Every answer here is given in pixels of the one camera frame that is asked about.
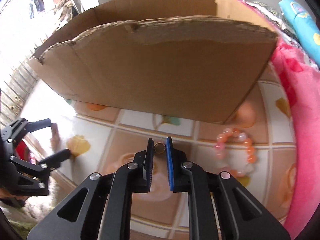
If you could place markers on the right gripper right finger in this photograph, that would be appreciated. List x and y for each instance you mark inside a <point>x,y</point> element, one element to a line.
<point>220,207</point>

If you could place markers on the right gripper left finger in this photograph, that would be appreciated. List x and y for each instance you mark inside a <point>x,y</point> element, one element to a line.
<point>100,207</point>

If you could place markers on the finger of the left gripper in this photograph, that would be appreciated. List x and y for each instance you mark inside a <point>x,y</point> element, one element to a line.
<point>54,161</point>
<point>38,125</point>

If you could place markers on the patterned tile bed sheet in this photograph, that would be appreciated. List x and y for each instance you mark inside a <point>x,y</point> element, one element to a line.
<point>257,147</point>

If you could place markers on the brown cardboard box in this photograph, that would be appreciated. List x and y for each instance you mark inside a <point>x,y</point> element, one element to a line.
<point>192,59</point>

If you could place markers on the pink blanket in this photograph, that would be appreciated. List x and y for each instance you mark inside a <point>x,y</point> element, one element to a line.
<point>299,76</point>

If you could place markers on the blue cartoon pillow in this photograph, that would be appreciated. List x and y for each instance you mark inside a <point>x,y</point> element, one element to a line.
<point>304,26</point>

